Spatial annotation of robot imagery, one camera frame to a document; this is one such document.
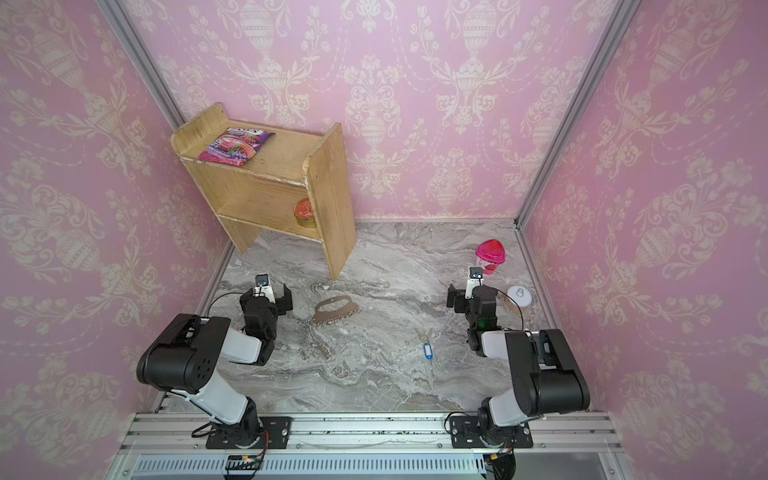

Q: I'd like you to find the key with blue tag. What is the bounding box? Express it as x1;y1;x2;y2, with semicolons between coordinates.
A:
417;328;434;361

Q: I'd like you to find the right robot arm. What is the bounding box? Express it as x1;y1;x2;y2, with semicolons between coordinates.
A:
446;285;591;446

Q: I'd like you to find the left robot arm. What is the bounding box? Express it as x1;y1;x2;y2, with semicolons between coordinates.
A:
136;285;293;452

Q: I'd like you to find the pink lid cup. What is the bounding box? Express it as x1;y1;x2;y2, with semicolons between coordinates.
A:
475;239;506;276

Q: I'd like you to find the white round container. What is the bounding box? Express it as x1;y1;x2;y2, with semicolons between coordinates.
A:
505;285;534;310

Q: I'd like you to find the red lid tin can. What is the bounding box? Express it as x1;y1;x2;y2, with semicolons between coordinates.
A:
293;198;316;228

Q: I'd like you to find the wooden shelf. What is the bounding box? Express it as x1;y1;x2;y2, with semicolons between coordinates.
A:
170;103;357;279

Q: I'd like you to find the purple snack packet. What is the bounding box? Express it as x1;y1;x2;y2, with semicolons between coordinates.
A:
197;128;273;167

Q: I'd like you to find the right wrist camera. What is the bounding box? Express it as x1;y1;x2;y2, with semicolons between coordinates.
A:
465;266;484;299

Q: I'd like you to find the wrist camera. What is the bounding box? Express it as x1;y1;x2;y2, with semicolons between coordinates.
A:
253;273;275;303
465;266;484;299

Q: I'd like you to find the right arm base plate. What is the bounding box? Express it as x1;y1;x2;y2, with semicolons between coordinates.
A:
443;412;534;450

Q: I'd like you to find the perforated cable tray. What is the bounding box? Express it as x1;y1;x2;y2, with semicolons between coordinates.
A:
116;453;486;479

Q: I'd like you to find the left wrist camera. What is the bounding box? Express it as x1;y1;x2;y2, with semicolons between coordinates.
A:
253;273;275;303

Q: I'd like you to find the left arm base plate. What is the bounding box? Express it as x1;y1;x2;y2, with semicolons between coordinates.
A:
205;416;293;450

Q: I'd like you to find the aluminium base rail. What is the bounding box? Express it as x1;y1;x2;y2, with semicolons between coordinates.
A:
120;412;623;454

